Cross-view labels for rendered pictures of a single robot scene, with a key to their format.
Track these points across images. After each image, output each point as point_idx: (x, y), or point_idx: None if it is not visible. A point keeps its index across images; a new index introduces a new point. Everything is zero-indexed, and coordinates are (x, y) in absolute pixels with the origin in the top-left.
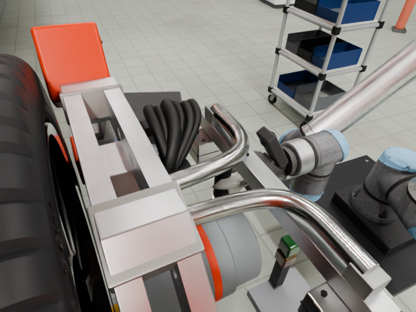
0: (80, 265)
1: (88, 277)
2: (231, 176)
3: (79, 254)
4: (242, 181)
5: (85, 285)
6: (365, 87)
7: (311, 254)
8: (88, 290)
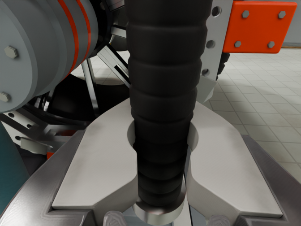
0: (110, 29)
1: (126, 68)
2: (131, 121)
3: (123, 33)
4: (76, 135)
5: (102, 41)
6: None
7: None
8: (101, 48)
